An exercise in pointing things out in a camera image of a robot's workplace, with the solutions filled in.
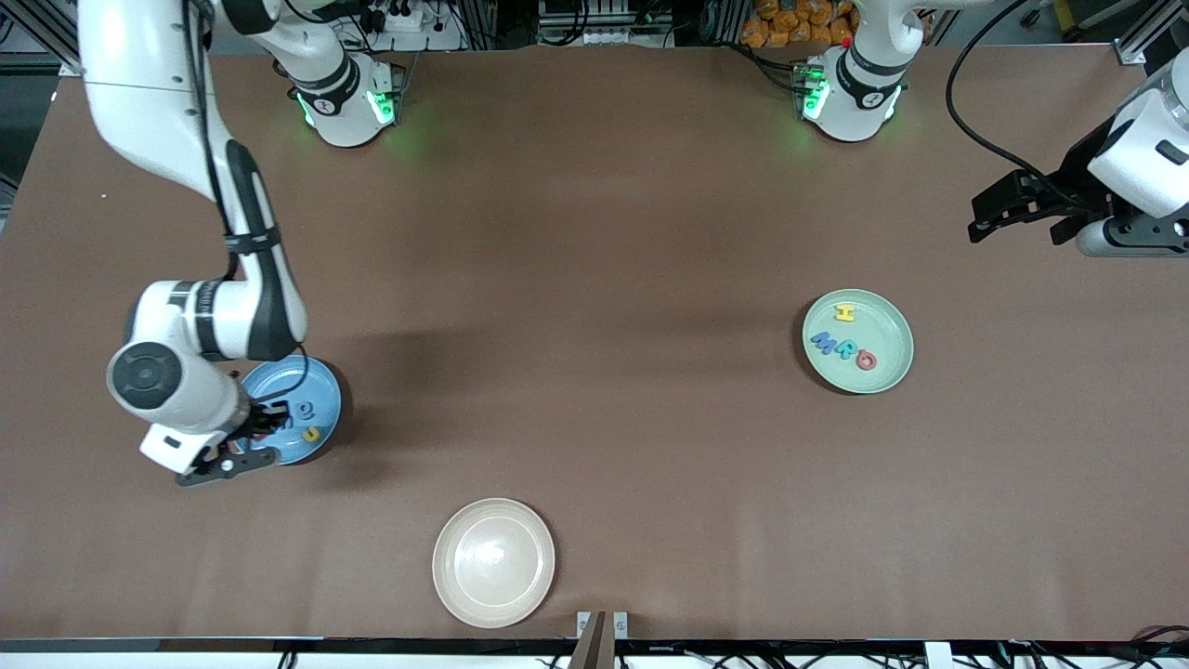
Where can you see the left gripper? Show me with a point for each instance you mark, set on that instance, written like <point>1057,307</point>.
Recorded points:
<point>1076,183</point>

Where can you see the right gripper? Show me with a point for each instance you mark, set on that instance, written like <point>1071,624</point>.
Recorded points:
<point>261,421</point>

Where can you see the blue foam letter a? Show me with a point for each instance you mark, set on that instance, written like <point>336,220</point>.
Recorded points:
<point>298,409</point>

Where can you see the yellow foam letter H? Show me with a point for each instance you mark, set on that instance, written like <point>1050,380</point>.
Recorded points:
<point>844,313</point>

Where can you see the red foam letter Q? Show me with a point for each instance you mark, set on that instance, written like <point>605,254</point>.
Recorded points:
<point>859,360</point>

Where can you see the teal foam letter R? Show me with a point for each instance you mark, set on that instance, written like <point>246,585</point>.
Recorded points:
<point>844,350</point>

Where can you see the blue foam capital M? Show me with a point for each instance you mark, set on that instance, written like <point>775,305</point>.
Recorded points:
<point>823,344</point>

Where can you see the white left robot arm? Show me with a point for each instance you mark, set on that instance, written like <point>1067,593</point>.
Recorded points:
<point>873,65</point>

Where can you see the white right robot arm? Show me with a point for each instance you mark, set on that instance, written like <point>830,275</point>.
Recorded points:
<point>149,84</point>

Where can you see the blue round plate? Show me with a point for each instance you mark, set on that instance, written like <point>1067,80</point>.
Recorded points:
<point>320,381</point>

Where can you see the green round plate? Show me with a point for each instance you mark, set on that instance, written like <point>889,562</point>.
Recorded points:
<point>878,372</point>

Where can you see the beige round plate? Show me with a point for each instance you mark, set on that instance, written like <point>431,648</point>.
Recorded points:
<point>493,562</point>

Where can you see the orange snack bag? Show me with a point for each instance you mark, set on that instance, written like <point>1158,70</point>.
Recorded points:
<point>780,28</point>

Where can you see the white power strip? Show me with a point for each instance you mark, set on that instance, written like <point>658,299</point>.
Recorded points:
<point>399,17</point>

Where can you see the black equipment rack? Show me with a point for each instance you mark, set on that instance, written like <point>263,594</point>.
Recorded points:
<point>604,23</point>

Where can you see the aluminium frame profile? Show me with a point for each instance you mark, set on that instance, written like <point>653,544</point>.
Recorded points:
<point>37,37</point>
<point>1131,51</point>

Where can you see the metal table edge bracket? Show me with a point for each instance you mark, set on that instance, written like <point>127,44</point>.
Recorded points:
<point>620,624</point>

